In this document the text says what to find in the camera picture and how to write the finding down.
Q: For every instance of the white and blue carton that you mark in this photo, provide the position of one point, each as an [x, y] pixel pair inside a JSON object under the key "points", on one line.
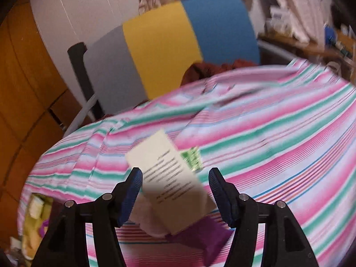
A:
{"points": [[278, 19]]}

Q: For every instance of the beige cardboard box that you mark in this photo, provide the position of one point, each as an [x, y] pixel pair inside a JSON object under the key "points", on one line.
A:
{"points": [[167, 178]]}

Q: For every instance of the large yellow sponge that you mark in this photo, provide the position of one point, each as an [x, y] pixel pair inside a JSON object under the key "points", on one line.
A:
{"points": [[30, 228]]}

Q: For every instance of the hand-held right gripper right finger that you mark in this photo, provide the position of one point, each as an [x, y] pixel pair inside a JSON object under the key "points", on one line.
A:
{"points": [[221, 194]]}

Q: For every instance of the purple packet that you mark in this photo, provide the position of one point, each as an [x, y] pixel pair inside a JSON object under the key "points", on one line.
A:
{"points": [[200, 236]]}

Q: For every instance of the pink patterned curtain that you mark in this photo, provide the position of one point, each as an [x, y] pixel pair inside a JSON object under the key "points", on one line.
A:
{"points": [[297, 5]]}

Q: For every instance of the black chair frame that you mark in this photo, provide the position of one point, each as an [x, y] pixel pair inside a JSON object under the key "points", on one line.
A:
{"points": [[82, 72]]}

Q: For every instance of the green-edged cracker snack packet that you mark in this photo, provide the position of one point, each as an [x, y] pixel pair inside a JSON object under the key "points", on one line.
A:
{"points": [[192, 158]]}

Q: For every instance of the wooden desk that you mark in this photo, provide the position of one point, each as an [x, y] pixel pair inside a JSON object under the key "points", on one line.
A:
{"points": [[306, 48]]}

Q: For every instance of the dark red cloth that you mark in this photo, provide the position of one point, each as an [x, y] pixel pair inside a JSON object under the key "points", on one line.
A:
{"points": [[211, 68]]}

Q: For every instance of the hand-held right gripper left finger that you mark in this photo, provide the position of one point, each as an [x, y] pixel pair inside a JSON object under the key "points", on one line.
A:
{"points": [[130, 194]]}

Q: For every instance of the grey yellow blue chair backrest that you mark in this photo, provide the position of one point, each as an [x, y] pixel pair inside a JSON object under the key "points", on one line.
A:
{"points": [[167, 47]]}

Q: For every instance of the wooden cabinet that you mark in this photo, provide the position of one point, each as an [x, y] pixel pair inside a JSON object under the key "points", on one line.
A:
{"points": [[25, 89]]}

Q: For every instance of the striped pink and green cloth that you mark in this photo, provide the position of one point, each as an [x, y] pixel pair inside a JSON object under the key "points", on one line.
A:
{"points": [[264, 122]]}

